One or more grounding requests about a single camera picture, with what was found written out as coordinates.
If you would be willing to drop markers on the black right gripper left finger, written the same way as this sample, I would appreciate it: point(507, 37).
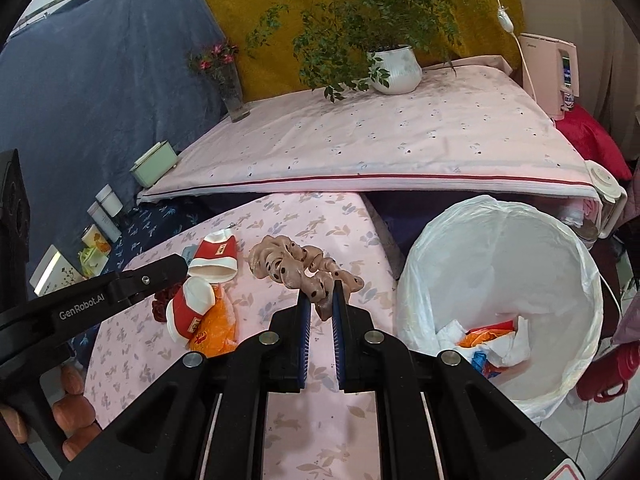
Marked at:
point(273, 361)

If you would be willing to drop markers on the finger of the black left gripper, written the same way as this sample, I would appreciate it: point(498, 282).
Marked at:
point(133, 286)

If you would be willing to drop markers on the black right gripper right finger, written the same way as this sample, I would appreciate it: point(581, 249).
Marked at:
point(367, 359)

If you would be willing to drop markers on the beige spotted scrunchie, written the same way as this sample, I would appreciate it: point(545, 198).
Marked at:
point(303, 268)

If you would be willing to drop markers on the white tissue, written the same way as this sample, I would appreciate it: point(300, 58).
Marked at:
point(503, 352)

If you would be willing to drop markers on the blue measuring tape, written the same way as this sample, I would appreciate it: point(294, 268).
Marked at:
point(478, 361)

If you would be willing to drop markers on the white lined trash bin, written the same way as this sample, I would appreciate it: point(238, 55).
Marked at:
point(484, 261)

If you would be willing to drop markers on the person's left hand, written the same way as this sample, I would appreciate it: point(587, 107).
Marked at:
point(73, 413)

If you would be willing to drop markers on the small green white box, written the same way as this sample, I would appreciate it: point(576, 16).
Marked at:
point(92, 261)

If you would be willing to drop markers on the small yellow box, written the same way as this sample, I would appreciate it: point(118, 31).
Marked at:
point(92, 237)

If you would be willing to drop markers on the white card box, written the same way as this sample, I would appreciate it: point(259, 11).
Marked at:
point(54, 272)

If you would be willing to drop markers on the dark blue floral cloth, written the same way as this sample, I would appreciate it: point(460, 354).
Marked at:
point(151, 224)

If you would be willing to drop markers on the white cosmetic tube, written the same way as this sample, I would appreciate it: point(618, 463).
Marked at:
point(104, 222)

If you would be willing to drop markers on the red white baby shoe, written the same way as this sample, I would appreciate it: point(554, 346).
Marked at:
point(216, 259)
point(187, 308)

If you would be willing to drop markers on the orange wrapper piece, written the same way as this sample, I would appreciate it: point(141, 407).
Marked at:
point(217, 333)

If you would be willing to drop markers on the white cosmetic jar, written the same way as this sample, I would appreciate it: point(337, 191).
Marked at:
point(109, 201)

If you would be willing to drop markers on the mint green tissue box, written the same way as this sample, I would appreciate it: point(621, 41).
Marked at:
point(153, 164)

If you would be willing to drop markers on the blue hanging blanket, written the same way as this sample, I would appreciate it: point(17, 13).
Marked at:
point(87, 91)

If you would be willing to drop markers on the red thermos bottle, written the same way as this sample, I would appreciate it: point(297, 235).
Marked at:
point(607, 378)

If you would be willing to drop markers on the glass vase red flowers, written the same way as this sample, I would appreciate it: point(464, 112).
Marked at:
point(218, 64)

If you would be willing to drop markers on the pink padded table cover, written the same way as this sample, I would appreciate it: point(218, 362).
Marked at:
point(467, 127)

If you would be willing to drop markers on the pink down jacket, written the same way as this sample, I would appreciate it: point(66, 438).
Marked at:
point(629, 328)

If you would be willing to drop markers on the white glass blender jug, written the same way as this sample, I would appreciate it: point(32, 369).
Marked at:
point(596, 220)

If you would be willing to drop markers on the yellow hanging blanket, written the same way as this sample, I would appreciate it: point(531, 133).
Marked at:
point(263, 30)

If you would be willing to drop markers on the red cushion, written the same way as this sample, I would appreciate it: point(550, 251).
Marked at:
point(592, 142)

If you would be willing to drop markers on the green plant white pot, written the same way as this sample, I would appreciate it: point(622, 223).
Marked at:
point(340, 43)

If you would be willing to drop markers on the pink water dispenser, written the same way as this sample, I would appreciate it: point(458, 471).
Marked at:
point(552, 73)

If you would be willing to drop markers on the white power cable switch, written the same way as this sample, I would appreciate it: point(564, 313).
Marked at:
point(506, 24)

